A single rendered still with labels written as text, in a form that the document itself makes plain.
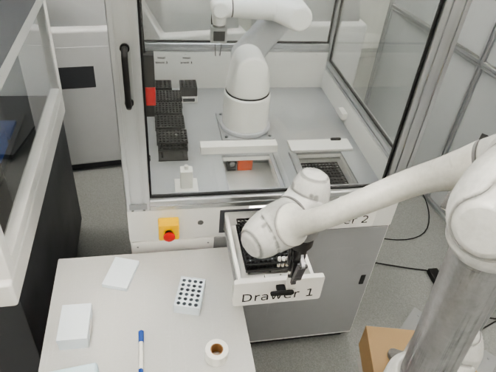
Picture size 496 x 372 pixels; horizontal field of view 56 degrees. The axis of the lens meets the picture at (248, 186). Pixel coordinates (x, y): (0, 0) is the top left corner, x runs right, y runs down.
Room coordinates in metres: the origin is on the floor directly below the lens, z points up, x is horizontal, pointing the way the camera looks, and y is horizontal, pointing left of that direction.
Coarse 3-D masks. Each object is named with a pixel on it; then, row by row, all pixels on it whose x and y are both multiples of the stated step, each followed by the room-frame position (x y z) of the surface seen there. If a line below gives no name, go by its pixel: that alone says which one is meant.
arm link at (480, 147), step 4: (492, 136) 0.75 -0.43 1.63; (480, 140) 0.76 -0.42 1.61; (484, 140) 0.75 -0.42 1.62; (488, 140) 0.74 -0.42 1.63; (492, 140) 0.73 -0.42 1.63; (480, 144) 0.74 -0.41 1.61; (484, 144) 0.74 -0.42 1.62; (488, 144) 0.73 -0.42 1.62; (492, 144) 0.70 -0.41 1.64; (476, 148) 0.74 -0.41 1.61; (480, 148) 0.73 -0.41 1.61; (484, 148) 0.73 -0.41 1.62; (488, 148) 0.71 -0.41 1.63; (476, 152) 0.73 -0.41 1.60; (480, 152) 0.73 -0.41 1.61; (476, 156) 0.73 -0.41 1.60
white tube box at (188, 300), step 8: (184, 280) 1.05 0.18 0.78; (192, 280) 1.04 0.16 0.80; (200, 280) 1.04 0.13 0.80; (184, 288) 1.01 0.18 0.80; (192, 288) 1.01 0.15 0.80; (200, 288) 1.03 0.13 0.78; (176, 296) 0.97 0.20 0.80; (184, 296) 0.97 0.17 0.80; (192, 296) 0.99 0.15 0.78; (200, 296) 0.98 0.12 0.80; (176, 304) 0.94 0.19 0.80; (184, 304) 0.95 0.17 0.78; (192, 304) 0.94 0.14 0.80; (200, 304) 0.95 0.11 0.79; (176, 312) 0.93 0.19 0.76; (184, 312) 0.93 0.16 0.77; (192, 312) 0.93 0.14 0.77
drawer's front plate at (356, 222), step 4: (368, 216) 1.38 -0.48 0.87; (372, 216) 1.38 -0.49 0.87; (352, 220) 1.37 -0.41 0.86; (356, 220) 1.37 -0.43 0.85; (360, 220) 1.37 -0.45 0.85; (368, 220) 1.38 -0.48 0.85; (372, 220) 1.39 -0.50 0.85; (340, 224) 1.36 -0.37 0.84; (344, 224) 1.36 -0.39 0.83; (348, 224) 1.36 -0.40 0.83; (352, 224) 1.37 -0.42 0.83; (356, 224) 1.37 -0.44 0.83; (360, 224) 1.37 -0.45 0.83; (364, 224) 1.38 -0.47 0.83; (368, 224) 1.38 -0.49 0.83
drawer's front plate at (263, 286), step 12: (312, 276) 1.00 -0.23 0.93; (324, 276) 1.00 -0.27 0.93; (240, 288) 0.94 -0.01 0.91; (252, 288) 0.95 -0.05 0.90; (264, 288) 0.96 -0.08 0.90; (300, 288) 0.98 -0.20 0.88; (312, 288) 0.99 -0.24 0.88; (240, 300) 0.94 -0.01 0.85; (252, 300) 0.95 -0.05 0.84; (264, 300) 0.96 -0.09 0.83; (276, 300) 0.97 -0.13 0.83; (288, 300) 0.98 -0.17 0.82
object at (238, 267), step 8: (224, 216) 1.28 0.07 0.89; (232, 216) 1.29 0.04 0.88; (240, 216) 1.30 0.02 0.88; (248, 216) 1.30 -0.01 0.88; (224, 224) 1.25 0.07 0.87; (232, 224) 1.29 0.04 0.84; (224, 232) 1.24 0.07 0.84; (232, 232) 1.25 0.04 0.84; (232, 240) 1.15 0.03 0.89; (232, 248) 1.12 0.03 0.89; (240, 248) 1.17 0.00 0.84; (232, 256) 1.08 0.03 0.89; (240, 256) 1.14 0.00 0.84; (232, 264) 1.06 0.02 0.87; (240, 264) 1.10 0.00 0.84; (232, 272) 1.05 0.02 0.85; (240, 272) 1.06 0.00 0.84; (256, 272) 1.07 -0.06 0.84; (264, 272) 1.07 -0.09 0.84; (272, 272) 1.08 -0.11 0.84; (280, 272) 1.08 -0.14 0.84; (304, 272) 1.08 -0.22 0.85; (312, 272) 1.04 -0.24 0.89
